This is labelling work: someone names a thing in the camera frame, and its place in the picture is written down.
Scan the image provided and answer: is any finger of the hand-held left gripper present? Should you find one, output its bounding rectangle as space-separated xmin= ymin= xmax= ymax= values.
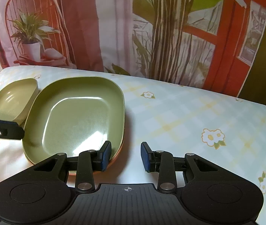
xmin=0 ymin=115 xmax=25 ymax=146

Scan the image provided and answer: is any green square plate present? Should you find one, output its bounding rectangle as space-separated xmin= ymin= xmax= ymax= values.
xmin=22 ymin=76 xmax=126 ymax=167
xmin=0 ymin=77 xmax=39 ymax=125

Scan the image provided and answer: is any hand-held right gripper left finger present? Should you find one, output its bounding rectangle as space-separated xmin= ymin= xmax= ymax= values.
xmin=33 ymin=141 xmax=112 ymax=193

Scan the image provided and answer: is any printed backdrop cloth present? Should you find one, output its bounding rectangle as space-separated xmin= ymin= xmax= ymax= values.
xmin=0 ymin=0 xmax=266 ymax=98

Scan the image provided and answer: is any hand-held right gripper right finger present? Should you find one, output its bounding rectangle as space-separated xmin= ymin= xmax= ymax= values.
xmin=141 ymin=142 xmax=221 ymax=194

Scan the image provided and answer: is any floral checked tablecloth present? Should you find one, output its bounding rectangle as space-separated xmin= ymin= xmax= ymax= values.
xmin=0 ymin=66 xmax=266 ymax=225

